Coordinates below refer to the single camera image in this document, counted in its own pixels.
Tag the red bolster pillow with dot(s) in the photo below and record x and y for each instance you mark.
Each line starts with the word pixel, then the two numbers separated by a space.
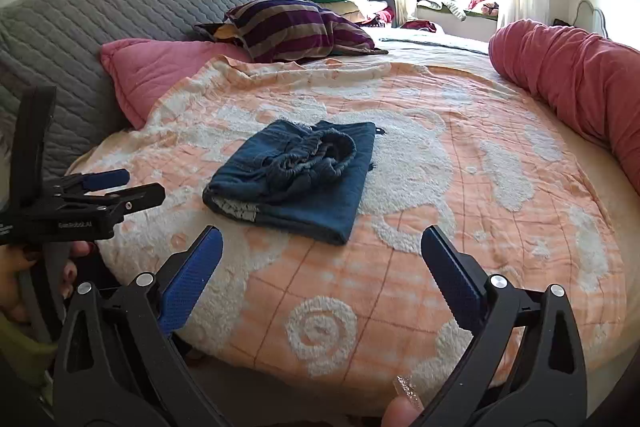
pixel 565 62

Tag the white metal chair frame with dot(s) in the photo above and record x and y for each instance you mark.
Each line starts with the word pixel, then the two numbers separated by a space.
pixel 592 14

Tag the grey quilted headboard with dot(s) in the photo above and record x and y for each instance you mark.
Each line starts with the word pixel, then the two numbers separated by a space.
pixel 125 2

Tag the person's right hand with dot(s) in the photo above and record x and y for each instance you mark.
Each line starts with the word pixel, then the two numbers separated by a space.
pixel 400 412

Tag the person's left forearm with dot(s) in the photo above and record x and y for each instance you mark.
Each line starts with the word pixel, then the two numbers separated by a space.
pixel 20 352

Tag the blue pants with lace trim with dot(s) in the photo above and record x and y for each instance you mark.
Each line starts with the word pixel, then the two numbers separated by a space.
pixel 320 202

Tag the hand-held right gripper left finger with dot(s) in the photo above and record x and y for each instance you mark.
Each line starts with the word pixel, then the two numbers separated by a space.
pixel 192 277

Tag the yellow and black cloth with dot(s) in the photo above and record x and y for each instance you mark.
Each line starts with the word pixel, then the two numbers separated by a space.
pixel 215 32

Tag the white grey garment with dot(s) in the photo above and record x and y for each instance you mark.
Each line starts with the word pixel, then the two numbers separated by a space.
pixel 450 4

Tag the dark red cloth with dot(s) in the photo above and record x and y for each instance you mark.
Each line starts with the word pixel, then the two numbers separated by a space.
pixel 419 26

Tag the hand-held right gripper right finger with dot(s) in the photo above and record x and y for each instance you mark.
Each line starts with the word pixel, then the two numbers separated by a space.
pixel 455 277

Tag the pink pillow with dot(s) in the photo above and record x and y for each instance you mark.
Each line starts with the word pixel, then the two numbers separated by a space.
pixel 150 72

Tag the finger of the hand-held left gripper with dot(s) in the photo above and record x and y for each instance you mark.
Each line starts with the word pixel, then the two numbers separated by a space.
pixel 142 195
pixel 105 179

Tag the orange blanket with white bunny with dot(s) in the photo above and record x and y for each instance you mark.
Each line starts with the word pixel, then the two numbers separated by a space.
pixel 425 117

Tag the purple striped pillow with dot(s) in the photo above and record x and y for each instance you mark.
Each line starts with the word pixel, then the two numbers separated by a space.
pixel 290 27

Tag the person's left hand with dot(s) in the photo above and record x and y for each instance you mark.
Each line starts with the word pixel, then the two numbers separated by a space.
pixel 10 282

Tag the red garment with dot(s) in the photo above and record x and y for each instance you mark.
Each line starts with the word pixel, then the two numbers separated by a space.
pixel 482 2

